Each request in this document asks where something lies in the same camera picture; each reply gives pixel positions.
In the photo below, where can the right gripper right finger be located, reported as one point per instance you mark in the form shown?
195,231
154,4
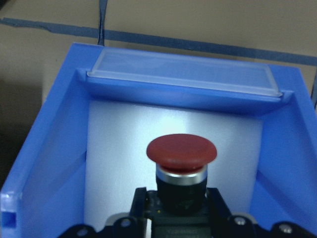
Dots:
218,209

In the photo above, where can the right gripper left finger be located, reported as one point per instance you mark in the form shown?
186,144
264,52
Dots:
138,206

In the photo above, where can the red push button switch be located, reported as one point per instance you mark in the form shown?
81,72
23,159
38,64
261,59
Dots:
181,176

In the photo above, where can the white foam pad right bin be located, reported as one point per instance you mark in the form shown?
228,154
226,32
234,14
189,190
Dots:
117,163

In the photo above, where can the right blue storage bin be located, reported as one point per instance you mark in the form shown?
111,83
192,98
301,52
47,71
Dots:
44,192

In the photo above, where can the brown paper table cover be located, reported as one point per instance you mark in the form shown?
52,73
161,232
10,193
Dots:
35,36

